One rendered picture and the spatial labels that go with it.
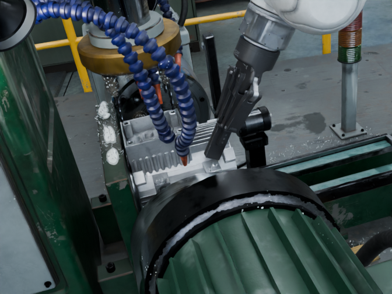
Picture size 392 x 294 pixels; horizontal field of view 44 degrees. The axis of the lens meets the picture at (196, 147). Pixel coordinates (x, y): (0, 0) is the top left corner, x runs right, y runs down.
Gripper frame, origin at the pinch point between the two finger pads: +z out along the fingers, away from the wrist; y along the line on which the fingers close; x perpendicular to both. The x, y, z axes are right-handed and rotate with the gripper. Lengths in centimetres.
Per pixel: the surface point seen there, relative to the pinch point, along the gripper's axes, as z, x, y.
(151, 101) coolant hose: -9.6, -18.5, 11.9
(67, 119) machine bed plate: 46, -17, -87
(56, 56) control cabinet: 113, -8, -335
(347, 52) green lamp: -18, 41, -34
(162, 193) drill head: 2.9, -13.3, 16.6
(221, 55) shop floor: 61, 117, -296
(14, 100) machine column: -4.5, -37.0, 10.6
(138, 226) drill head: 8.8, -15.5, 17.7
